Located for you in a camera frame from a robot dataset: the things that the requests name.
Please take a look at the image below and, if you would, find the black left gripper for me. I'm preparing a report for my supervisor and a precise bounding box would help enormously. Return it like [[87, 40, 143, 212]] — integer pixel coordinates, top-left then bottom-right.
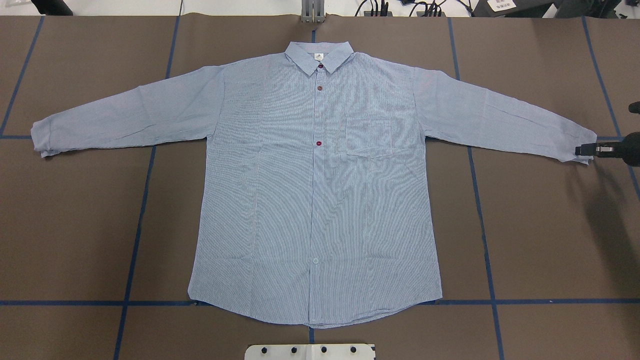
[[574, 140, 640, 167]]

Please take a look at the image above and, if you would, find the light blue striped shirt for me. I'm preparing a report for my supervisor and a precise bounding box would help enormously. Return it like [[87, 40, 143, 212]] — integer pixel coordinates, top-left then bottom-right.
[[30, 42, 597, 329]]

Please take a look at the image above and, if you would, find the aluminium frame post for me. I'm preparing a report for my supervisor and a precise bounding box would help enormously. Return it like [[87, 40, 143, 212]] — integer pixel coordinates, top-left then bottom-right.
[[301, 0, 326, 24]]

